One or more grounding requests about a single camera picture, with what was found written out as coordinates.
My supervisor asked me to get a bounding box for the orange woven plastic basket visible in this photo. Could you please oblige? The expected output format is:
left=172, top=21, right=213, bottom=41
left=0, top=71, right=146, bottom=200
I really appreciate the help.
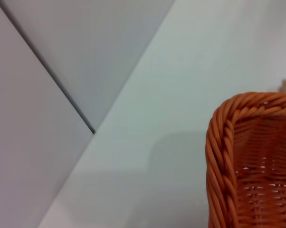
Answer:
left=205, top=92, right=286, bottom=228

